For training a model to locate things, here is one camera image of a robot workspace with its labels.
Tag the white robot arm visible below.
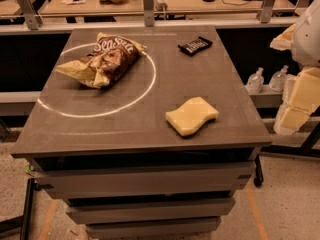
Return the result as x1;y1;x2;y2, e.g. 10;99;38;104
270;0;320;135

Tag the right clear sanitizer bottle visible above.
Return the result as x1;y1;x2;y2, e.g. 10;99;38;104
268;65;289;92

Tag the clear sanitizer bottle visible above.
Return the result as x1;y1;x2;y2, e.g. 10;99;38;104
268;65;289;92
246;67;264;94

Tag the left clear sanitizer bottle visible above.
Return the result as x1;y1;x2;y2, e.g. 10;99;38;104
246;67;264;94

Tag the yellow wavy sponge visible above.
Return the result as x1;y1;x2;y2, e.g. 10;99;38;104
165;97;219;137

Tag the white power strip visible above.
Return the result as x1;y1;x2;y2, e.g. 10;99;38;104
154;0;167;11

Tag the brown sea salt chip bag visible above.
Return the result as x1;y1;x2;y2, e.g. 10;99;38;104
55;33;145;89

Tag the grey drawer cabinet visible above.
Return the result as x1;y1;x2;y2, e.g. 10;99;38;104
36;148;255;240

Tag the right metal bracket post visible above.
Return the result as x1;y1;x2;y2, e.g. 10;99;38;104
257;0;276;23

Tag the metal bracket post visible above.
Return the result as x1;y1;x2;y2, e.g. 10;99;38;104
257;0;276;23
143;0;154;27
17;0;42;30

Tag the middle metal bracket post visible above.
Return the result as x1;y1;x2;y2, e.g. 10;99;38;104
143;0;154;27

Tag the left metal bracket post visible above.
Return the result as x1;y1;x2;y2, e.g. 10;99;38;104
17;0;42;30

